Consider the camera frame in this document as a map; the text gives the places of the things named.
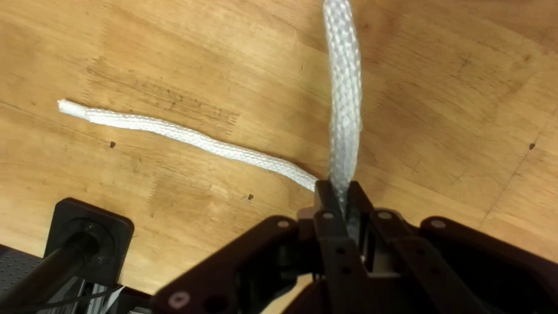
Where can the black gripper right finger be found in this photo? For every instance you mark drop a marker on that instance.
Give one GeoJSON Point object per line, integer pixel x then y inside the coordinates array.
{"type": "Point", "coordinates": [465, 266]}

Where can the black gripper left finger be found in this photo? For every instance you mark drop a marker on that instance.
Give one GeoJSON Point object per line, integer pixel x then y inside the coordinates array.
{"type": "Point", "coordinates": [245, 266]}

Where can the black vertical pole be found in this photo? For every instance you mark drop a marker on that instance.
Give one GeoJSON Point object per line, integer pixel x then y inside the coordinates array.
{"type": "Point", "coordinates": [81, 244]}

